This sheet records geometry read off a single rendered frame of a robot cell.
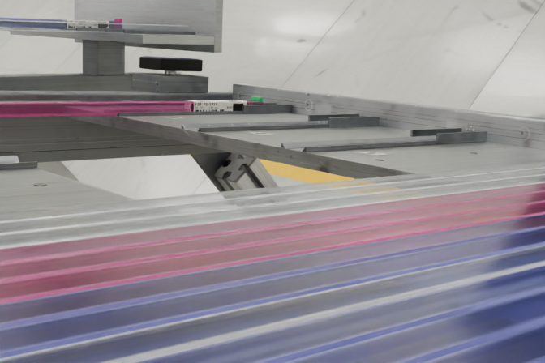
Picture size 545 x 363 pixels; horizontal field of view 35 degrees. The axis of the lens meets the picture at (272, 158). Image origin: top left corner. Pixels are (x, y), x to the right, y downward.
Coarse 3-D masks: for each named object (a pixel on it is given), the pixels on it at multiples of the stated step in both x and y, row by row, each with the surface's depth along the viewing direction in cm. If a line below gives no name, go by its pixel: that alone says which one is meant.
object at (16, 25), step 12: (0, 24) 91; (12, 24) 92; (24, 24) 92; (36, 24) 93; (48, 24) 94; (60, 24) 95; (72, 24) 96; (84, 24) 97; (96, 24) 98; (108, 24) 99; (120, 24) 100; (132, 24) 101; (144, 24) 102; (156, 24) 103
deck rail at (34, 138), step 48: (0, 96) 73; (48, 96) 76; (96, 96) 79; (144, 96) 82; (192, 96) 86; (0, 144) 73; (48, 144) 76; (96, 144) 80; (144, 144) 83; (192, 144) 87
